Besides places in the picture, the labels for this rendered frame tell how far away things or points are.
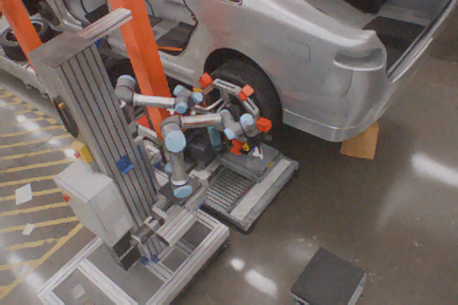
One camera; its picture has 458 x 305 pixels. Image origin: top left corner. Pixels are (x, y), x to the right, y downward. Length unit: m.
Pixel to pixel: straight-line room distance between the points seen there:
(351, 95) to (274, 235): 1.38
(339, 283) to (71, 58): 2.15
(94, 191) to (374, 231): 2.21
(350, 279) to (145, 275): 1.46
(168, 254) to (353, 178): 1.75
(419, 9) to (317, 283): 2.68
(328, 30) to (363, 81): 0.41
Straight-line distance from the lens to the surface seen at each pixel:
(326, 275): 3.17
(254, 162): 3.93
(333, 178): 4.09
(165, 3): 5.10
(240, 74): 3.33
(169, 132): 2.53
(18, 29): 4.96
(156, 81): 3.46
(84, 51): 2.34
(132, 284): 3.49
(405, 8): 4.60
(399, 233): 3.81
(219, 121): 2.75
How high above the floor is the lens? 3.13
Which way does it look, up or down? 43 degrees down
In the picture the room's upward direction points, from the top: 11 degrees counter-clockwise
